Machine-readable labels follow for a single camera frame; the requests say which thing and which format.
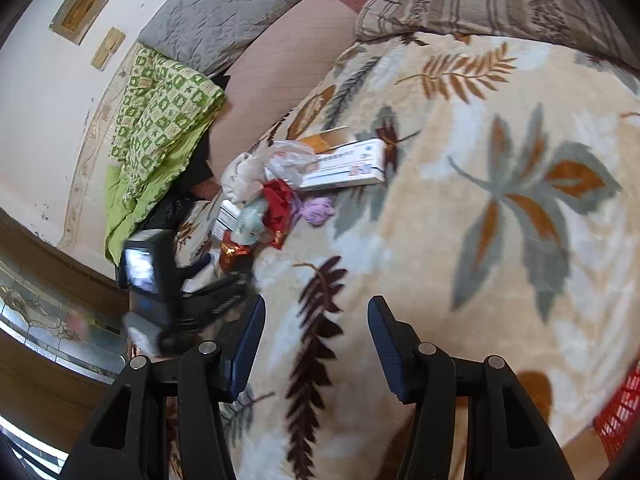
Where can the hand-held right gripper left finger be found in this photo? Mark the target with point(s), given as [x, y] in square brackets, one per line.
[247, 345]

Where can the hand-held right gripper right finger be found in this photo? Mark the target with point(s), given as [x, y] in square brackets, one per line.
[387, 355]

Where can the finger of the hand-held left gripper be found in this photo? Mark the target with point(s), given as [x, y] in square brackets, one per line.
[220, 295]

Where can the white knit glove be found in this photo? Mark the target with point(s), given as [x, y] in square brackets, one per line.
[242, 177]

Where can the clear plastic bag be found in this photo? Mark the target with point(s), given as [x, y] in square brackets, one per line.
[290, 162]

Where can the red plastic basket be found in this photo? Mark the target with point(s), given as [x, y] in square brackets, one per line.
[622, 415]

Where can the red gold wrapper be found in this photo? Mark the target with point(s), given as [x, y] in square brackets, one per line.
[235, 252]

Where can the small white box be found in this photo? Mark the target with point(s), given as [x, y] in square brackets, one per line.
[225, 217]

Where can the green white wrapper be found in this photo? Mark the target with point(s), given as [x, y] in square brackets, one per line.
[250, 222]

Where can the red crumpled wrapper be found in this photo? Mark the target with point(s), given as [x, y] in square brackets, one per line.
[277, 207]

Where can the wooden glass panel door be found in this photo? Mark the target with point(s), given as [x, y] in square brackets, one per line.
[45, 310]

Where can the leaf print blanket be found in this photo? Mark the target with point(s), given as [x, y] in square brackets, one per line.
[450, 260]

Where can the purple crumpled paper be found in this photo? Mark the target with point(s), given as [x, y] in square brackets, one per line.
[319, 211]

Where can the green patterned quilt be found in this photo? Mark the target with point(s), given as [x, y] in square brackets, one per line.
[155, 110]

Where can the long white box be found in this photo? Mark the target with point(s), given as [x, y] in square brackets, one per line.
[350, 165]

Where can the grey quilted pillow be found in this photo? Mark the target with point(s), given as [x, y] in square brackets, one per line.
[220, 10]

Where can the striped brown pillow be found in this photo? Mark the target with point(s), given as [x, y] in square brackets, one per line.
[480, 0]

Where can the small wall picture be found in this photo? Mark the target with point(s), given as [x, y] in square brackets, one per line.
[107, 47]

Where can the large wall picture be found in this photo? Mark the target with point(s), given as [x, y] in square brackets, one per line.
[85, 5]

